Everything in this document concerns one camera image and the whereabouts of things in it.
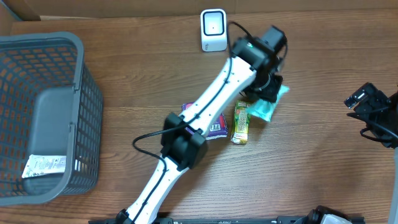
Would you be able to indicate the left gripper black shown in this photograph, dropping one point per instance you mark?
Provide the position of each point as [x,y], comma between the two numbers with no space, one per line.
[272,95]

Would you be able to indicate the purple sanitary pad pack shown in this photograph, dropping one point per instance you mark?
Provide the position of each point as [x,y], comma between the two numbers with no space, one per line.
[219,129]

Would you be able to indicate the grey plastic shopping basket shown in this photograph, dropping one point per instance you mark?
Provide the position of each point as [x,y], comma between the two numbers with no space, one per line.
[50,106]

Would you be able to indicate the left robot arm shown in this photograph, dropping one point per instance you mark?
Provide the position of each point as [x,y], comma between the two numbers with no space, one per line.
[252,67]

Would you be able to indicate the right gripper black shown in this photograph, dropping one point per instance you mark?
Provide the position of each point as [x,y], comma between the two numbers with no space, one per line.
[373,98]

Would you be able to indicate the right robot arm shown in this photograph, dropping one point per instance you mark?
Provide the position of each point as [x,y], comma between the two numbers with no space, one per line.
[383,131]

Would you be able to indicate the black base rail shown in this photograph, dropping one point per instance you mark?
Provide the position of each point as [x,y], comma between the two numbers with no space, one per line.
[278,220]

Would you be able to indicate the white cosmetic tube gold cap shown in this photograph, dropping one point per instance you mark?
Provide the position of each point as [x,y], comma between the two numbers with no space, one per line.
[38,165]

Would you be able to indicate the green drink carton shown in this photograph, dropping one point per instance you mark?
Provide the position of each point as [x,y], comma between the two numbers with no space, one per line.
[241,120]

